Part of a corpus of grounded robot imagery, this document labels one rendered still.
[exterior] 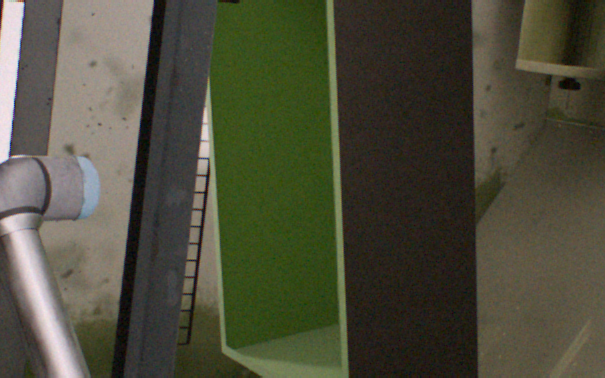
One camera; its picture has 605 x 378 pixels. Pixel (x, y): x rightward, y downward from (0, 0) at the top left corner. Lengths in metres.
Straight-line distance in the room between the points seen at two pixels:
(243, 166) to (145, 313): 1.66
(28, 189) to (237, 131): 1.06
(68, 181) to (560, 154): 2.28
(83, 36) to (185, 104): 2.02
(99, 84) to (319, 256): 0.77
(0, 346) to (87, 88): 0.74
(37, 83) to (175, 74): 2.00
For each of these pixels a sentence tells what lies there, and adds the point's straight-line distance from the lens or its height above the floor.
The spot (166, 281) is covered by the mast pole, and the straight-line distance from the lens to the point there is 1.64.
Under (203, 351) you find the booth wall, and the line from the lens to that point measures 3.93.
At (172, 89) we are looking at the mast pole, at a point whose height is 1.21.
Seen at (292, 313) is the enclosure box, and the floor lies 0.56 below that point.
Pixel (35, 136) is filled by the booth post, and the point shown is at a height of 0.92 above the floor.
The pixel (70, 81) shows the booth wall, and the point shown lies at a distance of 3.61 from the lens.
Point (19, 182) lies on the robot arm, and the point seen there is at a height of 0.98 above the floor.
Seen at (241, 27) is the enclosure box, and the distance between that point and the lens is 3.23.
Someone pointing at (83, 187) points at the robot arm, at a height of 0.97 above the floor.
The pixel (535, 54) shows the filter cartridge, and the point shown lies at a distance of 3.95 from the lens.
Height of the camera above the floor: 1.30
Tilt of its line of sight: 7 degrees down
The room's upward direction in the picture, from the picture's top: 7 degrees clockwise
